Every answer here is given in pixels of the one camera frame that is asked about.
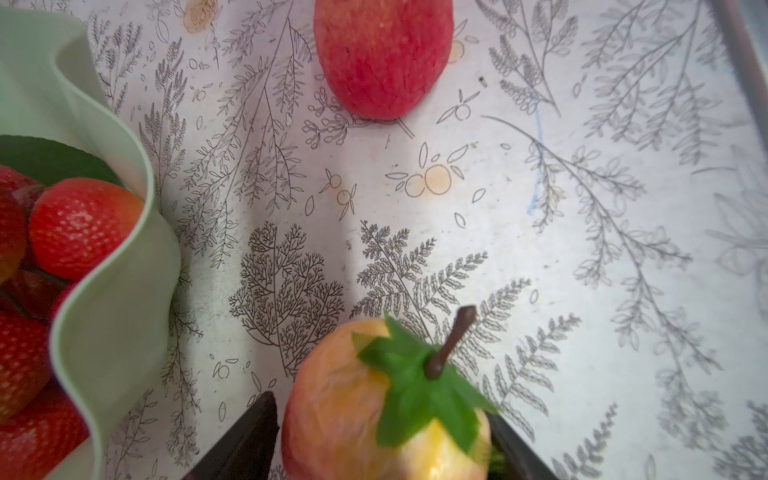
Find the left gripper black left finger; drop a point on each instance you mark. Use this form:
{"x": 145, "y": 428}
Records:
{"x": 246, "y": 450}

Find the light green scalloped fruit bowl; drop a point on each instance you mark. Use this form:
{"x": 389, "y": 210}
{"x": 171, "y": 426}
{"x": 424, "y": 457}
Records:
{"x": 109, "y": 340}

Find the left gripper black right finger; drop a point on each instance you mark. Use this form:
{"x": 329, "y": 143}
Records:
{"x": 511, "y": 457}

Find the yellow red apple with leaf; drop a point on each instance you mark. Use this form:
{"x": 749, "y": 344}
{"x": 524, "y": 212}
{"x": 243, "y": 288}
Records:
{"x": 374, "y": 401}

